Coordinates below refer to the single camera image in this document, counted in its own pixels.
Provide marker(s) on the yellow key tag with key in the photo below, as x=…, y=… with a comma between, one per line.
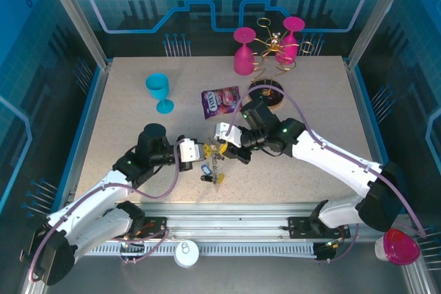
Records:
x=219, y=178

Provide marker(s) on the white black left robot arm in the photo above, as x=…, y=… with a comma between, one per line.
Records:
x=96, y=201

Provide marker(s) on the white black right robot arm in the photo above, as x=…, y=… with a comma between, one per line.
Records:
x=330, y=156

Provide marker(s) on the purple candy bag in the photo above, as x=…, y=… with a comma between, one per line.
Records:
x=222, y=101

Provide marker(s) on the blue plastic goblet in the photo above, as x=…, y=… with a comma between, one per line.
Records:
x=156, y=89

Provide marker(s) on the pink plastic goblet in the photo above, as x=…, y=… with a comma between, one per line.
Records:
x=243, y=61
x=291, y=47

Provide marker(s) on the white round lid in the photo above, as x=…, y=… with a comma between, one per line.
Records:
x=186, y=256

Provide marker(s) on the pink plastic cup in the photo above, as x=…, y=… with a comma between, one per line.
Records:
x=399, y=246

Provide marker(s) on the aluminium frame rail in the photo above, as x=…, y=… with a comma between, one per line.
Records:
x=224, y=218

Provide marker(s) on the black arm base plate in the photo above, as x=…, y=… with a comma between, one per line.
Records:
x=155, y=223
x=299, y=227

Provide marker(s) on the aluminium frame post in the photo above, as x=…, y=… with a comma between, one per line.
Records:
x=76, y=18
x=379, y=15

